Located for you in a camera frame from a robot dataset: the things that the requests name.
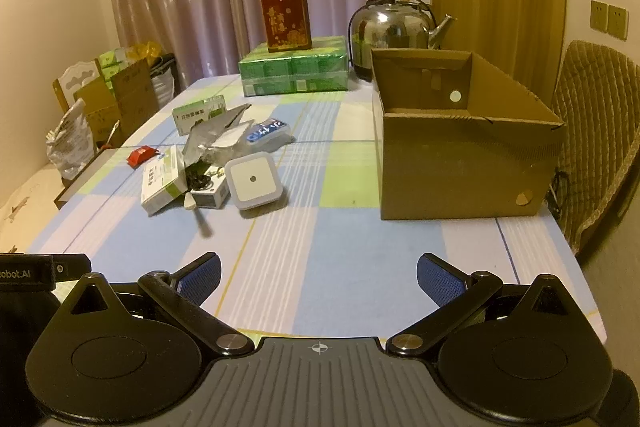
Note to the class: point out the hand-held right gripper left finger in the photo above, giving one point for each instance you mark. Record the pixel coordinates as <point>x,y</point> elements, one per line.
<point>202,276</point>

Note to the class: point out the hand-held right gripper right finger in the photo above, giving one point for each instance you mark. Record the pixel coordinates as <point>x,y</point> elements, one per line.
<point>437,279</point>

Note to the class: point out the small white box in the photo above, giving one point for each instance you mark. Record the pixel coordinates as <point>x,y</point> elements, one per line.
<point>210,196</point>

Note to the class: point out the white ointment box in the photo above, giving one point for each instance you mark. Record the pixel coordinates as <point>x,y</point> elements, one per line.
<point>160,179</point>

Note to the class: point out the white square night light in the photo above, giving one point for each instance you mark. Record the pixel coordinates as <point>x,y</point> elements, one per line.
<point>252,179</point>

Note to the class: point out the brown cardboard box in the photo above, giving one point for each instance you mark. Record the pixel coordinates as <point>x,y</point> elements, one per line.
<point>450,167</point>

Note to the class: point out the small red packet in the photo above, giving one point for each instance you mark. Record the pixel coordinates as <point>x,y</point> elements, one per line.
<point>141,155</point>

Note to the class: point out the silver foil pouch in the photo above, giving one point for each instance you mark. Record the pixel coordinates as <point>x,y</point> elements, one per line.
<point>202,139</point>

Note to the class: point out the clear plastic case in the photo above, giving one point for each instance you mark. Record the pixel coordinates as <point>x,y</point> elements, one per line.
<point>235,138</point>

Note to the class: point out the blue striped small box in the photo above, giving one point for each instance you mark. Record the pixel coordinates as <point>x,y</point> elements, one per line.
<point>267,129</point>

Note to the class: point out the green white medicine box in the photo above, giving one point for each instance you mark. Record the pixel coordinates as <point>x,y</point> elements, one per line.
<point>197,114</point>

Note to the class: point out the white plastic stick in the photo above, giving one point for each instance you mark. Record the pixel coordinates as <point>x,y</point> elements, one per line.
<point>189,202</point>

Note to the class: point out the checked tablecloth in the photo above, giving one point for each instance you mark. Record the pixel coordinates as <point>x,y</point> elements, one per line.
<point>325,232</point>

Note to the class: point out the white plastic bag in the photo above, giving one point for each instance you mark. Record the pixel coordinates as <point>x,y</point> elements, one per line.
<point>70,142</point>

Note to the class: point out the brown storage carton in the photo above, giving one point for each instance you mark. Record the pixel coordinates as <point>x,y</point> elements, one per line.
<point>125,97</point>

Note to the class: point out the black bin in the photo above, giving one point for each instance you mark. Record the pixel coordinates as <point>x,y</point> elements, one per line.
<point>164,79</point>

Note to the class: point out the stack of green boxes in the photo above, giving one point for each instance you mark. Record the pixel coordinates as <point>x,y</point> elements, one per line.
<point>114,62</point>

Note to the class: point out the green flat gift box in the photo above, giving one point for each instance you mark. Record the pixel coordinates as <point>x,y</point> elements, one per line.
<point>292,67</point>

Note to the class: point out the yellow plastic bag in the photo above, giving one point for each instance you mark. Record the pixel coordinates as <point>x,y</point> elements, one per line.
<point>145,50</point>

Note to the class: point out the stainless steel kettle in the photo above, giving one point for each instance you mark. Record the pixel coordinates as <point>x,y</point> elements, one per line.
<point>390,24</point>

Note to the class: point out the red gold printed box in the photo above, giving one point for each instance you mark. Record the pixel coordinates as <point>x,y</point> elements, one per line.
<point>285,19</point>

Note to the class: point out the beige wall socket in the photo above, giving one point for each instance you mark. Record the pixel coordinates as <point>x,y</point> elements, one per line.
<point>617,22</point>
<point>598,15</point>

